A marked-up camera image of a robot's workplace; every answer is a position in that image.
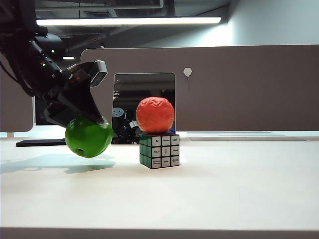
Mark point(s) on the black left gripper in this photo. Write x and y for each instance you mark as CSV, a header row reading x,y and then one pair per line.
x,y
72,74

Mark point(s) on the green toy apple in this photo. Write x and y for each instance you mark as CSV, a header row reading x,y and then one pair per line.
x,y
87,139

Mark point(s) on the orange toy fruit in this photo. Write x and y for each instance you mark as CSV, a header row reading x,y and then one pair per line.
x,y
155,114

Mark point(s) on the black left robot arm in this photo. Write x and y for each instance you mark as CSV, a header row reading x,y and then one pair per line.
x,y
25,62

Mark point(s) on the Rubik's cube with printed words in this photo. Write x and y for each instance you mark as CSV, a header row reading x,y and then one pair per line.
x,y
163,152

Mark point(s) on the black smartphone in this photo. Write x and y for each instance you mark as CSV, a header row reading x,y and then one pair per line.
x,y
40,143

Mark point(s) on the short ceiling light strip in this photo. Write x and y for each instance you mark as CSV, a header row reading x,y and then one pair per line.
x,y
69,57

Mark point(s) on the narrow brown desk partition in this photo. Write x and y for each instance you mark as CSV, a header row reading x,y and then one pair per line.
x,y
15,112

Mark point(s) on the rectangular frameless mirror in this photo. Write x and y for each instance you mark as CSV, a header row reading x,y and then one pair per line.
x,y
144,84

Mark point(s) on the long ceiling light strip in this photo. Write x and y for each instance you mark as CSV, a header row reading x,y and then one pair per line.
x,y
124,21

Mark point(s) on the wide brown desk partition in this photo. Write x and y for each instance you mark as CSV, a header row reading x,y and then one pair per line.
x,y
236,99

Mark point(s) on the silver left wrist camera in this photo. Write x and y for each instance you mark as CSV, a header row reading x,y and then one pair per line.
x,y
99,73

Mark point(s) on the white adhesive wall hook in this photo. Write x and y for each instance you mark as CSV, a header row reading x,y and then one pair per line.
x,y
187,71

